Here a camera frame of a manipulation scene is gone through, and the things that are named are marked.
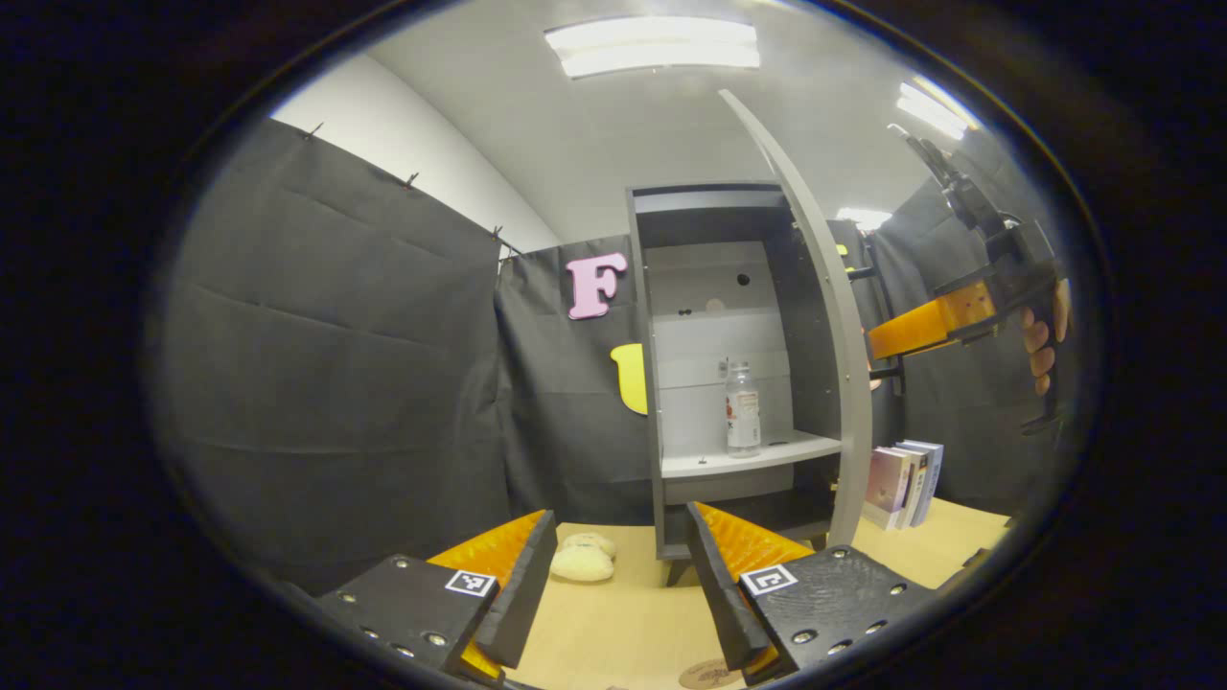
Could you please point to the pink cover book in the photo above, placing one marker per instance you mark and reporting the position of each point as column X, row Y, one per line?
column 887, row 484

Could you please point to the gray blue book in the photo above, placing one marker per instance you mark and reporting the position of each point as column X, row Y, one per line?
column 933, row 474

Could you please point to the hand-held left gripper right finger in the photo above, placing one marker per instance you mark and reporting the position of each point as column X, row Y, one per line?
column 719, row 604

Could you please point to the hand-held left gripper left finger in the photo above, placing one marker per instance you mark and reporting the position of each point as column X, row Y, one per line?
column 522, row 594

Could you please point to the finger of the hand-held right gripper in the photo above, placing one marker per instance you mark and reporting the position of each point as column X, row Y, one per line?
column 925, row 326

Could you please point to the black backdrop cloth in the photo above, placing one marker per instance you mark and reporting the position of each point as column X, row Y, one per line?
column 335, row 335

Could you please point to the gray cabinet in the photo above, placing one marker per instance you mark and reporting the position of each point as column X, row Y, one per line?
column 709, row 287

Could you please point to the clear plastic bottle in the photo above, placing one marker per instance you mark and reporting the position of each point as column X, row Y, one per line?
column 743, row 422

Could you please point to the white spine book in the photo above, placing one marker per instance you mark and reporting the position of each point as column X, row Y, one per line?
column 917, row 484

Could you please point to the large ceiling light panel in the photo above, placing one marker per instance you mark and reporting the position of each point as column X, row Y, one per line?
column 652, row 46

